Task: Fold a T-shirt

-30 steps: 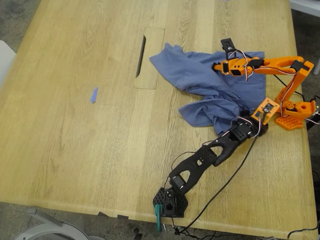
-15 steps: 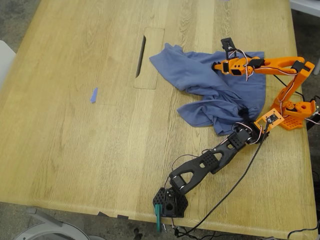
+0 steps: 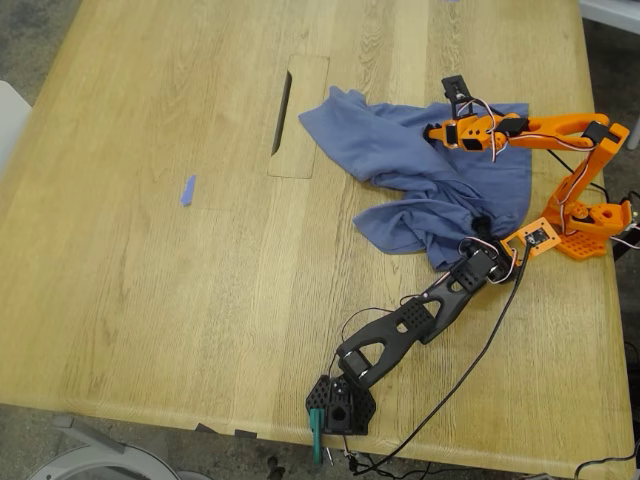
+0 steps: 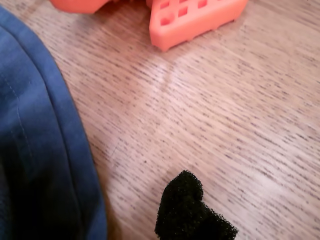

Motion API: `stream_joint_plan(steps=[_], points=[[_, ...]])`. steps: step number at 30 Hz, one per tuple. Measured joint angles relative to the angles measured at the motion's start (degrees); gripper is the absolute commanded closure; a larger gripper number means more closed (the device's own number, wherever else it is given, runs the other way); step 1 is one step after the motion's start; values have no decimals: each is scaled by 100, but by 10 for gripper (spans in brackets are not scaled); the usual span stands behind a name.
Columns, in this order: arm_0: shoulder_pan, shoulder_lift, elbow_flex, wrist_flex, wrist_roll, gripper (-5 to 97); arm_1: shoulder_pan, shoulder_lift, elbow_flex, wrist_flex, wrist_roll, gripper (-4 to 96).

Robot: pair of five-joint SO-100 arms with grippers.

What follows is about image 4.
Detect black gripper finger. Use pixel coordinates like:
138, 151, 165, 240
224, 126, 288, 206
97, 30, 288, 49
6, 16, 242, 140
154, 169, 240, 240

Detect blue printed T-shirt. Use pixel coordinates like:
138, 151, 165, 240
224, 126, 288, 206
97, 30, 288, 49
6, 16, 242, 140
0, 6, 108, 240

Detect orange perforated arm base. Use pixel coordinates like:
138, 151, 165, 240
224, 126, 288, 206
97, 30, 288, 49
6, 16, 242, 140
149, 0, 250, 53

